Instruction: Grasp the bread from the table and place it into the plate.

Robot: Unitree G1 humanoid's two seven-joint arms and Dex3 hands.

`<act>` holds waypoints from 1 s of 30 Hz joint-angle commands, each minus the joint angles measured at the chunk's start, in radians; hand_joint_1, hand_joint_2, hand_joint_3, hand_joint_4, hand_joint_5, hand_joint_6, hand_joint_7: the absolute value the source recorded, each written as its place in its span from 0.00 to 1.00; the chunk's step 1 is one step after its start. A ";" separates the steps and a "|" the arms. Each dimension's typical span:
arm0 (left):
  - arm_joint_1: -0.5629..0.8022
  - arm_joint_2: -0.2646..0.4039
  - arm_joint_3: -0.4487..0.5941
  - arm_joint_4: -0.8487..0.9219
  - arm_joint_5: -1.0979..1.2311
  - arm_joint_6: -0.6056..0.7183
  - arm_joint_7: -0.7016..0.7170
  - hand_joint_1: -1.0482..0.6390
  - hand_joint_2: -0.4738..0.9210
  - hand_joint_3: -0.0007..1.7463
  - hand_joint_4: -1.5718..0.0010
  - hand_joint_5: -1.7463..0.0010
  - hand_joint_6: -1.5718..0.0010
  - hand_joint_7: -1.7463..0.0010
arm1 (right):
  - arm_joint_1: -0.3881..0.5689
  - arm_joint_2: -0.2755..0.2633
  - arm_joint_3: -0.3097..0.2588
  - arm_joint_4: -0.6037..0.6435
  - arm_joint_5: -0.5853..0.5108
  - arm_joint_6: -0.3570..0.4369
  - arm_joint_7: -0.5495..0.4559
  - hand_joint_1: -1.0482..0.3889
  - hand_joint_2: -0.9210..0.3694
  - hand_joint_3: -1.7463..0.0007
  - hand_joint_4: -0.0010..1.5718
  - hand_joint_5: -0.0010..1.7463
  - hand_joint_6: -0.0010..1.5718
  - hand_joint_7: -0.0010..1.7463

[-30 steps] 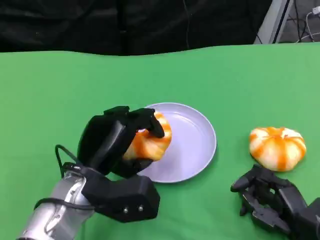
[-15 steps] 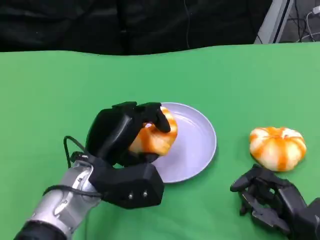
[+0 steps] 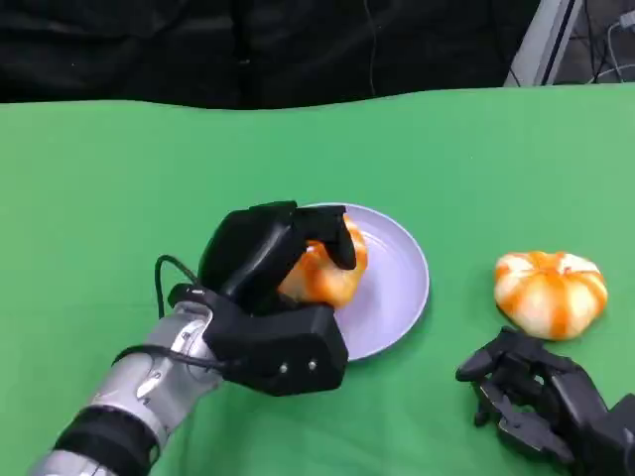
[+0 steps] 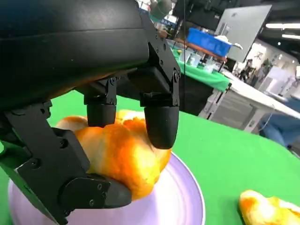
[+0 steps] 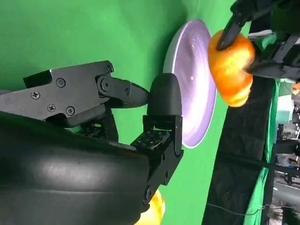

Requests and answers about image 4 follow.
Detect blue plastic crate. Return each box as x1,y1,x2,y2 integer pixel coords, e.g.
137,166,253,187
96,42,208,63
187,27,233,57

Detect orange and white bread roll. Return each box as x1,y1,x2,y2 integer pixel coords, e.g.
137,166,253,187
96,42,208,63
55,109,172,202
238,189,300,225

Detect green background table cloth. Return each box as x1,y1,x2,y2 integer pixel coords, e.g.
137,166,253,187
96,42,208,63
168,39,233,92

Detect white background desk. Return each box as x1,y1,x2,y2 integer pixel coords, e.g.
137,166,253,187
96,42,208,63
199,70,300,134

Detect black backdrop cloth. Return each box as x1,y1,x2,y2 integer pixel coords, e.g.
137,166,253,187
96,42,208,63
179,70,220,117

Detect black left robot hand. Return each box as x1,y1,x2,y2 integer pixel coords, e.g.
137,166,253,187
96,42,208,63
0,0,181,225

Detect blue chair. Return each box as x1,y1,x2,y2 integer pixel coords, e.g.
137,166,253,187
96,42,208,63
259,97,300,150

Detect grey board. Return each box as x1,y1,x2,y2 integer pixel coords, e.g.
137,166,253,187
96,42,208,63
215,4,272,63

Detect lilac plate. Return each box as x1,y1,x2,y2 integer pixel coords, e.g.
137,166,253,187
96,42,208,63
7,151,206,225

